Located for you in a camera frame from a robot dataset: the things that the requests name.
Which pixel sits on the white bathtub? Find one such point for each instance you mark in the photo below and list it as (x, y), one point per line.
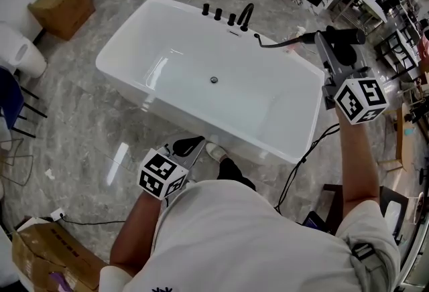
(201, 96)

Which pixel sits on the round wooden table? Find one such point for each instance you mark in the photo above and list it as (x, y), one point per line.
(407, 140)

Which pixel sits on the black gooseneck faucet spout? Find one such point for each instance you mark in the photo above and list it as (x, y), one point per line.
(246, 11)

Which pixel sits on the white paper scrap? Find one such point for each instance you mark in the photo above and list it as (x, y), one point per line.
(50, 173)

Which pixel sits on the person's white shirt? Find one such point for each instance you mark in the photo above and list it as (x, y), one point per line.
(234, 233)

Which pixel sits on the closed brown cardboard box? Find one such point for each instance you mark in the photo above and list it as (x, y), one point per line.
(63, 9)

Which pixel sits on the black frame table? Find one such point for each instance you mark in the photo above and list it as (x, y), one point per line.
(399, 56)

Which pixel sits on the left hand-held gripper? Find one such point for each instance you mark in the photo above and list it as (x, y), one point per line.
(161, 173)

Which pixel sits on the person's right forearm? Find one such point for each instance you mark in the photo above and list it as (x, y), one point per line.
(358, 160)

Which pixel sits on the white vanity basin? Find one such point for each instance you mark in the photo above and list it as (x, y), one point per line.
(392, 217)

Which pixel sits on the chrome overflow slot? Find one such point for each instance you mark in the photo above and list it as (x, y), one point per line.
(234, 33)

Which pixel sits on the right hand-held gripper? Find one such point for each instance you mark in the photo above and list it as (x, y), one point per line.
(362, 99)

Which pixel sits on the purple plastic item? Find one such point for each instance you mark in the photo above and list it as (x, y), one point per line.
(60, 282)

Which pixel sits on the pink pump soap bottle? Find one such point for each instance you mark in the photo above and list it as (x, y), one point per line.
(293, 49)

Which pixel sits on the torn brown cardboard box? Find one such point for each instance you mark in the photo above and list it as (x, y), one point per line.
(53, 250)

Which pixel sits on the white power socket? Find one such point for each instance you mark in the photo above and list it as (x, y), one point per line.
(57, 214)

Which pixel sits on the black cylindrical plastic part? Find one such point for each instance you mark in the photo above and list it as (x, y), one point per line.
(348, 34)

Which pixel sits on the metal frame white table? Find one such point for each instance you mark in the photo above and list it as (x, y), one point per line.
(370, 2)

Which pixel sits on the person's left forearm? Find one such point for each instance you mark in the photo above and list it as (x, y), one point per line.
(134, 233)

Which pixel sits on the blue chair with black legs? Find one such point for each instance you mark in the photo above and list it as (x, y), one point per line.
(10, 96)

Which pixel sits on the black waist device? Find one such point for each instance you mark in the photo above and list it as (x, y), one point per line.
(315, 219)

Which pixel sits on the person's white shoe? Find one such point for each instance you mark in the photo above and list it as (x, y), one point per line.
(216, 151)

